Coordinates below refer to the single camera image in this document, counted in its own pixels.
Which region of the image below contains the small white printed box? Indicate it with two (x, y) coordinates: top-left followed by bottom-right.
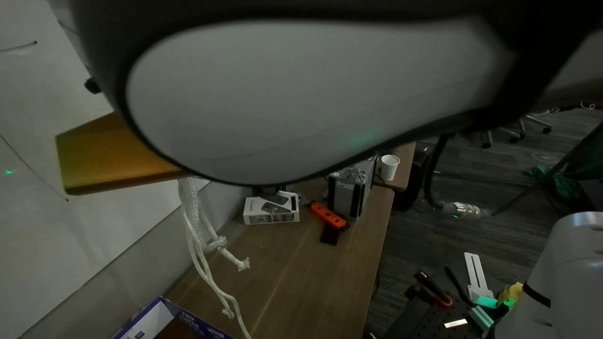
(241, 189), (303, 227)

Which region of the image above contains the yellow plastic item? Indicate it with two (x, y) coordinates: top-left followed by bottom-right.
(497, 281), (525, 306)

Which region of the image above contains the large grey metal case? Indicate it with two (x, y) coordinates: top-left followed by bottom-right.
(325, 157), (378, 221)

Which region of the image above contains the flat black block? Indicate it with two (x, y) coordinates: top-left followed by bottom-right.
(318, 225), (344, 247)

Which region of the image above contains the teal plastic item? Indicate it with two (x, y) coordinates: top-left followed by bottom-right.
(470, 293), (504, 334)

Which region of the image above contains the office chair base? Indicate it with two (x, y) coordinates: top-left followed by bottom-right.
(463, 112), (553, 151)

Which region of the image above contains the blue printed cardboard box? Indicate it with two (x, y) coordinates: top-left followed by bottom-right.
(112, 296), (229, 339)

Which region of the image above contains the black clamp with orange trigger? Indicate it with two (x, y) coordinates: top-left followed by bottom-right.
(412, 268), (455, 311)

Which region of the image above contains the small silver item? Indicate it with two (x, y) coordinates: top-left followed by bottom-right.
(442, 317), (470, 332)

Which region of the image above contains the thin white cord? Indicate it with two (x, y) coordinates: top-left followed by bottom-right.
(180, 210), (252, 339)

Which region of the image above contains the white cable connector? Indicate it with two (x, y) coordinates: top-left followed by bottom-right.
(438, 198), (493, 223)

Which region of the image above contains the thick white braided rope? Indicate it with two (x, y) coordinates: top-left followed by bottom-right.
(176, 178), (252, 274)

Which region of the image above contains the white paper cup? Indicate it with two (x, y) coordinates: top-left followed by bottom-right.
(376, 153), (403, 185)

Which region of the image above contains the thin black stick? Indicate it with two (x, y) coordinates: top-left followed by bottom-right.
(442, 266), (470, 306)

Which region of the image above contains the orange plastic block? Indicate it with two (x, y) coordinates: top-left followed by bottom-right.
(308, 200), (348, 232)

